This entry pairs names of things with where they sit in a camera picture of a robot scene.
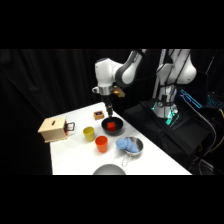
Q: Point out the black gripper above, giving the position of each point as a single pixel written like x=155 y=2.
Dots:
x=107 y=99

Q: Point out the red cube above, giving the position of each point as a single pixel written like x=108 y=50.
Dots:
x=111 y=125

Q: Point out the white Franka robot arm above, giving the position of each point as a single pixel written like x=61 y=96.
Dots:
x=106 y=71

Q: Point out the black bowl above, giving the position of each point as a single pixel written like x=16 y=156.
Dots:
x=112 y=126

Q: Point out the steel bowl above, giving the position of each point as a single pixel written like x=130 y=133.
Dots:
x=139 y=145

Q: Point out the small wooden block blue top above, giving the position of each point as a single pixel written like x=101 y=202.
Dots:
x=98 y=115

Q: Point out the yellow cup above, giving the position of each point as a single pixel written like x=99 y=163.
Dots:
x=88 y=133

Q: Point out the orange cup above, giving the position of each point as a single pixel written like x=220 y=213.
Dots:
x=101 y=143

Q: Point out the blue cloth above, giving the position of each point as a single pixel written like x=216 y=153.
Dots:
x=126 y=144

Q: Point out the black robot stand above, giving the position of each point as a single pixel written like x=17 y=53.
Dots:
x=160 y=130

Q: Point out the grey dome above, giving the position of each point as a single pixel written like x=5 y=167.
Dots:
x=109 y=170

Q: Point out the wooden box with slot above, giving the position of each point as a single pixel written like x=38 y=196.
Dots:
x=52 y=129

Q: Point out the black curtain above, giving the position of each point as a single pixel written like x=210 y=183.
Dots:
x=43 y=86

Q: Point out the dark monitor with blue lights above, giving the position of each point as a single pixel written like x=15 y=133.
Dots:
x=195 y=96

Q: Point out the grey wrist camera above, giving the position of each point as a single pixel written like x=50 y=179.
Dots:
x=96 y=89

